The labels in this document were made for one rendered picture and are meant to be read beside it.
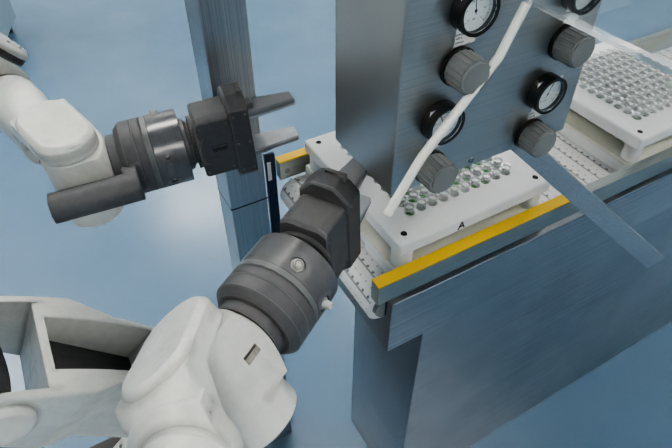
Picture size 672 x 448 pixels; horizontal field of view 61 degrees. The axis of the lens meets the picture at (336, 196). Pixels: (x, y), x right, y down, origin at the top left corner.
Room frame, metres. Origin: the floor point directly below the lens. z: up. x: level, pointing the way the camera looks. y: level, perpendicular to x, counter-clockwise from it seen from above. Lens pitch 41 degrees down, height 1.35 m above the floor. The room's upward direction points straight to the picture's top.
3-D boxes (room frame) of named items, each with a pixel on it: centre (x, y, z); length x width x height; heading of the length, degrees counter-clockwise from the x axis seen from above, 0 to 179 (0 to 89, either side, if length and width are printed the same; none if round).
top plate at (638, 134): (0.84, -0.49, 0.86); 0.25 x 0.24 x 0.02; 30
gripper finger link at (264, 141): (0.60, 0.08, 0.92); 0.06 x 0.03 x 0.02; 111
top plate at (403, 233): (0.63, -0.12, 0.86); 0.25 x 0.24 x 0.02; 30
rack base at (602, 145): (0.84, -0.49, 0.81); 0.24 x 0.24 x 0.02; 30
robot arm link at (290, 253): (0.37, 0.03, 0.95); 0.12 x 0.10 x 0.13; 151
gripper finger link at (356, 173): (0.45, -0.01, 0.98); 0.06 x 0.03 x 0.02; 151
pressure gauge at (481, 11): (0.41, -0.10, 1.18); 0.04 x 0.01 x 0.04; 119
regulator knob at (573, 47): (0.47, -0.21, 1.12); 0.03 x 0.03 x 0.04; 29
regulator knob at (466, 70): (0.41, -0.10, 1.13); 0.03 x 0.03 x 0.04; 29
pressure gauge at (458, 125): (0.41, -0.09, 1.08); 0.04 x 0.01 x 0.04; 119
